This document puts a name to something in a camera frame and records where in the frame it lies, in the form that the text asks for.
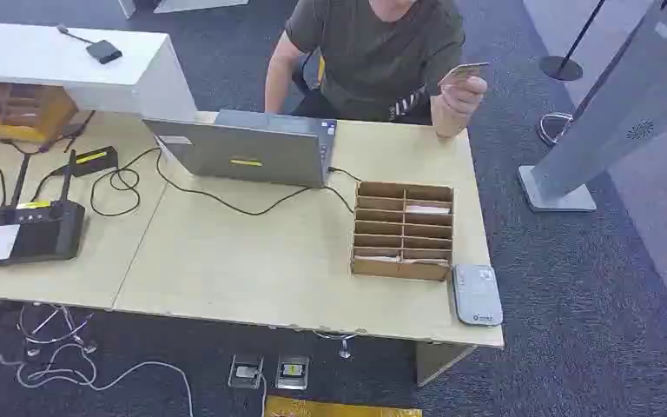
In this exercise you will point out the printed card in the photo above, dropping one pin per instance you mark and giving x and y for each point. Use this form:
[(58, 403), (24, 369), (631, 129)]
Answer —
[(466, 71)]

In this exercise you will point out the pale card in box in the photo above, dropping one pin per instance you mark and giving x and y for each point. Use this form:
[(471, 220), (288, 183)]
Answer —
[(376, 258)]

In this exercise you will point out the wooden card box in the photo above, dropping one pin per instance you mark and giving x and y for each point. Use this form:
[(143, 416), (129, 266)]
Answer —
[(399, 269)]

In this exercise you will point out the white card in box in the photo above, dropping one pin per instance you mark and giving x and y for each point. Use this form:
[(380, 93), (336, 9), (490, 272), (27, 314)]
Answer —
[(425, 209)]

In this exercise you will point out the grey laptop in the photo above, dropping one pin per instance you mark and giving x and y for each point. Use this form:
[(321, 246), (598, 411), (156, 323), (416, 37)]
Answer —
[(241, 152)]

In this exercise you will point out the chrome desk foot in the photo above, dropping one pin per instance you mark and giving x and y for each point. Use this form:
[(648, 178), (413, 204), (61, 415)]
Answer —
[(345, 348)]

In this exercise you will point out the person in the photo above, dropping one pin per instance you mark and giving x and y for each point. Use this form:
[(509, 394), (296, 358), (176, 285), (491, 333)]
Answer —
[(379, 52)]

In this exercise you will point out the floor socket with yellow label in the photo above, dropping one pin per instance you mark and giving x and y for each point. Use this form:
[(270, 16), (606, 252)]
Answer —
[(292, 371)]

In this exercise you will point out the grey card reader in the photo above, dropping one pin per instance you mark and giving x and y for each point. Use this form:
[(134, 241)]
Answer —
[(477, 296)]

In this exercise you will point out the person's left hand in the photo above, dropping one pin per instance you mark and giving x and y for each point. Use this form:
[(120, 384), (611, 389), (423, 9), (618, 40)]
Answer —
[(461, 98)]

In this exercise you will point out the floor socket with white plug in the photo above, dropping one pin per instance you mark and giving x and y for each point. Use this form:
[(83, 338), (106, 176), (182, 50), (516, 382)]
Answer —
[(246, 372)]

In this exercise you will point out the pale desk leg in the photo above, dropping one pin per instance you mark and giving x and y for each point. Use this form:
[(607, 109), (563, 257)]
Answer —
[(437, 362)]

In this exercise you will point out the yellow floor sheet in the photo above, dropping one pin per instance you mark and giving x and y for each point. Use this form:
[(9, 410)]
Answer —
[(339, 408)]

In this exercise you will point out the black adapter with yellow label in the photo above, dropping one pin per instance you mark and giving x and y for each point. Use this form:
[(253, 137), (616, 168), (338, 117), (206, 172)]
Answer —
[(95, 160)]

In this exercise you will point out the white furniture base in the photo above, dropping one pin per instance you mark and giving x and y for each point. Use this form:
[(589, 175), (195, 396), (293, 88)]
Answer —
[(195, 4)]

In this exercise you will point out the small black hub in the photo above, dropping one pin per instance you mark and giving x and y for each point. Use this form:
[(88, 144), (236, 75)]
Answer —
[(104, 52)]

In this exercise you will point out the black router with antennas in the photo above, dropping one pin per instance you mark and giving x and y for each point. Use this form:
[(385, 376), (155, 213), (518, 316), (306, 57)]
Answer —
[(40, 233)]

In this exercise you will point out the grey kiosk stand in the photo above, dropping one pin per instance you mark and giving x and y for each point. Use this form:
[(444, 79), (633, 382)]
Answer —
[(615, 109)]

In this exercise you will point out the chrome stool base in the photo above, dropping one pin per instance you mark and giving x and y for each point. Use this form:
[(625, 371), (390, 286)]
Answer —
[(51, 340)]

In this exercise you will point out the white desk shelf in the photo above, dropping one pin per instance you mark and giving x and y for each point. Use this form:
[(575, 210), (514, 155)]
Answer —
[(51, 63)]

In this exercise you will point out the wooden box on yellow base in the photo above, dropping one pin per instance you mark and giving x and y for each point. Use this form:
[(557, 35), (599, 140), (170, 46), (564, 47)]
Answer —
[(23, 112)]

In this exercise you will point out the black stanchion post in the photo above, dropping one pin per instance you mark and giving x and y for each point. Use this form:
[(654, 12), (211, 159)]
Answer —
[(561, 68)]

